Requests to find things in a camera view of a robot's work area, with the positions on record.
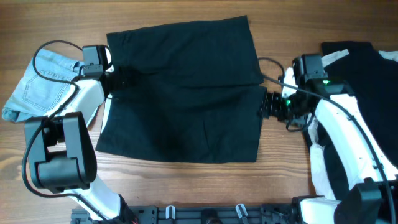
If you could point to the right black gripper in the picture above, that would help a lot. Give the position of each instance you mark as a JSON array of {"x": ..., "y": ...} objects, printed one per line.
[{"x": 272, "y": 105}]

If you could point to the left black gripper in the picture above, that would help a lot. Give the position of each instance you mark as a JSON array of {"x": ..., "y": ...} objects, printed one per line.
[{"x": 122, "y": 82}]

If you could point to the black shorts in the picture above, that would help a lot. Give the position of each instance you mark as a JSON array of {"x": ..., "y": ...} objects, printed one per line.
[{"x": 196, "y": 93}]

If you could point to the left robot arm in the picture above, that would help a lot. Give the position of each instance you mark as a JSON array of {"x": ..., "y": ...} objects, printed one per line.
[{"x": 60, "y": 161}]

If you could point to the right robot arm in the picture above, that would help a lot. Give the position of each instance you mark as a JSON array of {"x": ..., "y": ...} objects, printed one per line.
[{"x": 354, "y": 180}]

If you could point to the black and white clothes pile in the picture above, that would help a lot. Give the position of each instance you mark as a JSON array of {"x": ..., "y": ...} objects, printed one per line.
[{"x": 373, "y": 77}]

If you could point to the folded light blue denim shorts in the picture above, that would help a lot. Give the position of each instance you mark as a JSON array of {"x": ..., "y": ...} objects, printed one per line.
[{"x": 35, "y": 96}]

